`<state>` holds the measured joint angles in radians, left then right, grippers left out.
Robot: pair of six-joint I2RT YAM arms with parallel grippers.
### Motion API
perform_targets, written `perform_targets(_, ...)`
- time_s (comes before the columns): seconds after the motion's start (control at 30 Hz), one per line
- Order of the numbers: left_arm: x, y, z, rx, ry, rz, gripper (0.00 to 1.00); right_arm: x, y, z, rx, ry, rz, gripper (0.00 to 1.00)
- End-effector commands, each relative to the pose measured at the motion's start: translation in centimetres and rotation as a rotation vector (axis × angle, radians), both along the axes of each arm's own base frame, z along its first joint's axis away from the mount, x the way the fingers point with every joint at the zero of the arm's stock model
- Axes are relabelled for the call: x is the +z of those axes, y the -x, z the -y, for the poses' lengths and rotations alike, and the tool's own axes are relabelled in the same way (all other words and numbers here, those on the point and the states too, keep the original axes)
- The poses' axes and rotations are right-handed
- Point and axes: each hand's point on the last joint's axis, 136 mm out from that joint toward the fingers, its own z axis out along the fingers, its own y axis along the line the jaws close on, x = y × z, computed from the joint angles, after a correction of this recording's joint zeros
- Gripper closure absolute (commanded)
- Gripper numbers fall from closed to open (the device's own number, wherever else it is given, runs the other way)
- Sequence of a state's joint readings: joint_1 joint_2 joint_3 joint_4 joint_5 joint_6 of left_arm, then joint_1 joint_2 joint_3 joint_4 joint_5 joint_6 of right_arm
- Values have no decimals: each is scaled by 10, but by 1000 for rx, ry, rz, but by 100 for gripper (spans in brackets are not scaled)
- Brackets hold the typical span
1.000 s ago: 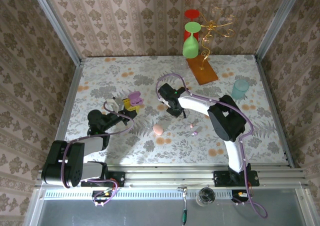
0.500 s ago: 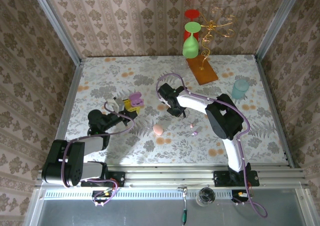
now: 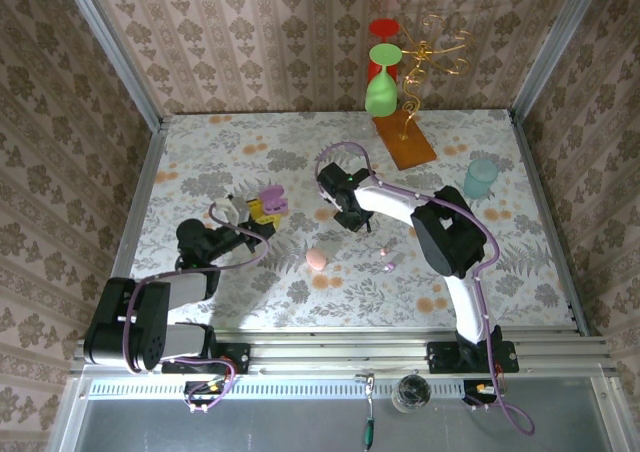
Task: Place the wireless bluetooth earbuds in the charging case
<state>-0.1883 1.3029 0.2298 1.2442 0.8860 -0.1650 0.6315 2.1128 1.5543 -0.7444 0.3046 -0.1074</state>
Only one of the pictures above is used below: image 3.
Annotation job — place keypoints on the purple earbud charging case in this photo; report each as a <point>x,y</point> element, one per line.
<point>274,197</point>

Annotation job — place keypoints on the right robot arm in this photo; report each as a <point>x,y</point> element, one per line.
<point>450,232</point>

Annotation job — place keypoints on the orange egg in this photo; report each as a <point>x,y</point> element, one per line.
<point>316,259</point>

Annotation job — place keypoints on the small metal clamp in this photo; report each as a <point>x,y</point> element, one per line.
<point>364,378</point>

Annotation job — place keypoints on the aluminium frame post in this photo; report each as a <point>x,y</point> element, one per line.
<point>113,47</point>
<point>554,47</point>

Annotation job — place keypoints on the red wine glass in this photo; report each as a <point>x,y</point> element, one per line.
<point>384,26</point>

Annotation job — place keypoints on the green wine glass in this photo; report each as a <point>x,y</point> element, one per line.
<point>381,97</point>

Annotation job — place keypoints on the aluminium side rail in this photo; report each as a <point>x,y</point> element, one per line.
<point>134,222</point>
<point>550,222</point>

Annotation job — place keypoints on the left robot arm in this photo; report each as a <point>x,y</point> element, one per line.
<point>125,322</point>

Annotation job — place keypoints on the grey metal shelf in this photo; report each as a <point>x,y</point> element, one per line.
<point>280,422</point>

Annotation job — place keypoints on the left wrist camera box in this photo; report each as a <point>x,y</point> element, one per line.
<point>235,208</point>

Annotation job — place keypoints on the black connector box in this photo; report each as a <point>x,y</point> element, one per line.
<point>200,389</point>
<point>475,389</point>

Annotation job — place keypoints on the teal frosted cup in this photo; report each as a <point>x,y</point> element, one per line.
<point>480,179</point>

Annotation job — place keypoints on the clear glass jar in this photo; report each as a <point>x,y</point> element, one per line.
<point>413,394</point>

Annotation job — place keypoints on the clear drinking glass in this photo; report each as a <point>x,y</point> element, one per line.
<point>361,131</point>

